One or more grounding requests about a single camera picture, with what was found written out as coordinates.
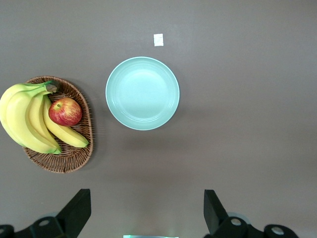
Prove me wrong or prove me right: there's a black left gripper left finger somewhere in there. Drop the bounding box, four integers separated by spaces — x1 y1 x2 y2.
0 188 92 238

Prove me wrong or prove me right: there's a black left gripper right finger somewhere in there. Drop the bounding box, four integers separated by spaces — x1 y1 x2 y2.
203 189 297 238

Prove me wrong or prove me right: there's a pale green round plate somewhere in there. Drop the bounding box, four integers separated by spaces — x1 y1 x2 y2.
105 56 180 131

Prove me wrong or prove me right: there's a brown wicker basket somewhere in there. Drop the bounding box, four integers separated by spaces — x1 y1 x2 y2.
22 75 94 174

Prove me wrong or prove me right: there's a brown table cover sheet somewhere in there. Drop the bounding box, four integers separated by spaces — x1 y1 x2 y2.
0 0 317 238

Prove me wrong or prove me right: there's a red apple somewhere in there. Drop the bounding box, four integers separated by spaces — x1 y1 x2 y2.
48 97 83 127

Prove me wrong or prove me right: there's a yellow banana bunch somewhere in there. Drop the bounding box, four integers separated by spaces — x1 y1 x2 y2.
0 80 90 155

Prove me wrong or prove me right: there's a small square tape mark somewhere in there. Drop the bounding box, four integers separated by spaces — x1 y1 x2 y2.
153 33 164 47

